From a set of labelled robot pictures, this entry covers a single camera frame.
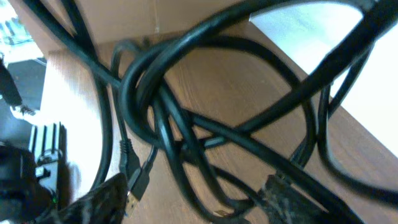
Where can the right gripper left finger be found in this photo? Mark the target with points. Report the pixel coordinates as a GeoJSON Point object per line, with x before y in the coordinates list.
{"type": "Point", "coordinates": [105, 204]}

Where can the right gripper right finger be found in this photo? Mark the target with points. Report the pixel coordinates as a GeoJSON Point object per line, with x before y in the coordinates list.
{"type": "Point", "coordinates": [284, 204]}

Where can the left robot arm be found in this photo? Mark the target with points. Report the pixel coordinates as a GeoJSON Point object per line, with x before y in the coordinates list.
{"type": "Point", "coordinates": [31, 174]}

